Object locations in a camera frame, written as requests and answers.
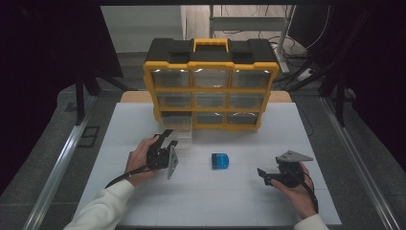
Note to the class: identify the white table mat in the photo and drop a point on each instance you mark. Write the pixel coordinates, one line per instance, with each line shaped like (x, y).
(198, 198)

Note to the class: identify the white power strip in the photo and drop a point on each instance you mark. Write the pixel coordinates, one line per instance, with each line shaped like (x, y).
(305, 74)

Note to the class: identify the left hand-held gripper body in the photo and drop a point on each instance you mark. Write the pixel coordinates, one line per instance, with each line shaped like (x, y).
(158, 158)

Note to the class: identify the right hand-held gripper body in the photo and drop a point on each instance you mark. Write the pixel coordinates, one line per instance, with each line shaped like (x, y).
(291, 174)

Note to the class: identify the transparent storage drawer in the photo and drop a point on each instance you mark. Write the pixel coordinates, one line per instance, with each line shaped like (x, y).
(178, 126)

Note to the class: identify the person's left hand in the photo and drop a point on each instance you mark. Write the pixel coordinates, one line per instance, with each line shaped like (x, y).
(137, 164)

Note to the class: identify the black floor socket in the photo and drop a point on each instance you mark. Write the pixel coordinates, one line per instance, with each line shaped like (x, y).
(88, 136)

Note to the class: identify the small blue plastic box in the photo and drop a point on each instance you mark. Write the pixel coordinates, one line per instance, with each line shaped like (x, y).
(220, 161)

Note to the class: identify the grey metal desk frame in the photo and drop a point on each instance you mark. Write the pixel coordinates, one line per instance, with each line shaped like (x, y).
(249, 23)

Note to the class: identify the person's right hand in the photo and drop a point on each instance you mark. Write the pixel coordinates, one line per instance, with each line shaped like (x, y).
(301, 199)

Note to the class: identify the grid of clear plastic bins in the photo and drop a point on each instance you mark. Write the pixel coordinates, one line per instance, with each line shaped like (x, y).
(210, 78)

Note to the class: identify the aluminium frame rail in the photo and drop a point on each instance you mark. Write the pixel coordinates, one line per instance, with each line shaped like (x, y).
(357, 166)
(60, 169)

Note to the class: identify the dark curtain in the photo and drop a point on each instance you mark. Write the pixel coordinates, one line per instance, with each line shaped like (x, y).
(38, 80)
(376, 80)

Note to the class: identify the black metal stand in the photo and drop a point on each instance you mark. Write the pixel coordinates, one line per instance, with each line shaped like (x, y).
(340, 102)
(79, 102)

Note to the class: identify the yellow black drawer organizer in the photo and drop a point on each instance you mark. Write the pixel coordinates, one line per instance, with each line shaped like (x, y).
(178, 51)

